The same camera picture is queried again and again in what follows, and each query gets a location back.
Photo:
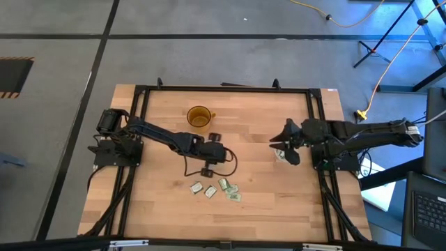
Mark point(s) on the floor hatch with hazard stripes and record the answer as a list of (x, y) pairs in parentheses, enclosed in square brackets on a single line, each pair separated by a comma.
[(14, 75)]

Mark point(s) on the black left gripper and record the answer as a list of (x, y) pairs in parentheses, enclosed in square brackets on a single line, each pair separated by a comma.
[(212, 153)]

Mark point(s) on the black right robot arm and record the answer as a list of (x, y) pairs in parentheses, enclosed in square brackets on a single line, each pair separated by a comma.
[(369, 134)]

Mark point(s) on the black keyboard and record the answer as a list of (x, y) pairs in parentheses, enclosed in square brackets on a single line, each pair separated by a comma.
[(430, 212)]

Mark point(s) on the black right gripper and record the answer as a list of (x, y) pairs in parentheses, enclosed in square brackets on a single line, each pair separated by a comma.
[(310, 134)]

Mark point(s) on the black diagonal bar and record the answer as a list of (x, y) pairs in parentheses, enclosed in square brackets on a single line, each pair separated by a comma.
[(390, 176)]

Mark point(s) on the black tripod stand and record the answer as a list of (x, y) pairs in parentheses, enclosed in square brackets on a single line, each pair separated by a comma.
[(373, 51)]

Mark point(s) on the black aluminium frame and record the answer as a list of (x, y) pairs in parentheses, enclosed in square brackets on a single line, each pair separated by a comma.
[(226, 89)]

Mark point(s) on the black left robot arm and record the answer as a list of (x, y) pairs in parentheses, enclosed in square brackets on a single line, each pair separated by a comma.
[(157, 134)]

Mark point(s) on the white box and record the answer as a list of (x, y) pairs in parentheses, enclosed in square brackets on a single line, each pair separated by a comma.
[(380, 197)]

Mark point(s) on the clear plastic bag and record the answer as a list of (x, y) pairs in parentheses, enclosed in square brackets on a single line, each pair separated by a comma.
[(278, 159)]

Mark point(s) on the silver metal bracket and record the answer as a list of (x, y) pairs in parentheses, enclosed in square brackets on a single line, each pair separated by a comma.
[(129, 243), (322, 247)]

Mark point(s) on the yellow mug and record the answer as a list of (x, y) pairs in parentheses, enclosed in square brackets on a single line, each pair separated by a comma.
[(195, 112)]

